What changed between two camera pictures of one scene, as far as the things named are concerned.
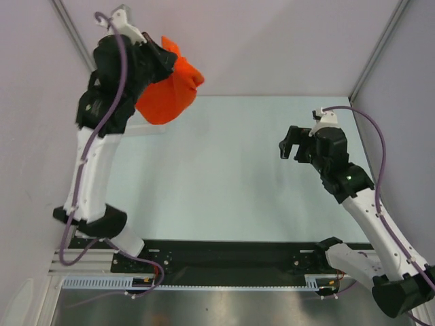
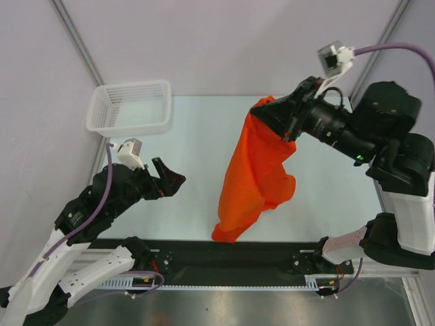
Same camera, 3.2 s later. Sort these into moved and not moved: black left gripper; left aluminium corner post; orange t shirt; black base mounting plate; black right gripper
Moved: black left gripper; black right gripper; orange t shirt
Not moved: left aluminium corner post; black base mounting plate
